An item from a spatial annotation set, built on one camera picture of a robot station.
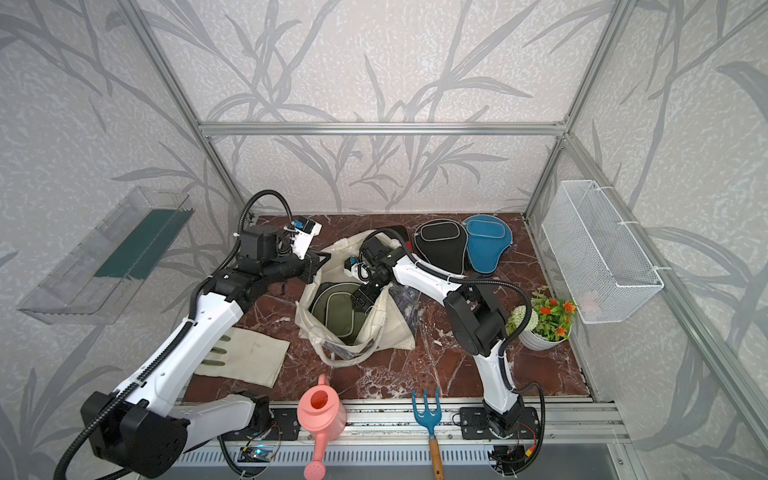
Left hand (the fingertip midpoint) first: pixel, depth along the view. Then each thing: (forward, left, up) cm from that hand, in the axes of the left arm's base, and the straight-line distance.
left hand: (329, 256), depth 75 cm
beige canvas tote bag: (-16, -15, -6) cm, 23 cm away
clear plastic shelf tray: (-10, +49, +4) cm, 50 cm away
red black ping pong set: (+32, -19, -26) cm, 45 cm away
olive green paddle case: (-4, +2, -19) cm, 19 cm away
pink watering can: (-33, -1, -15) cm, 36 cm away
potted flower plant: (-12, -58, -13) cm, 61 cm away
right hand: (0, -7, -21) cm, 22 cm away
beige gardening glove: (-17, +26, -26) cm, 41 cm away
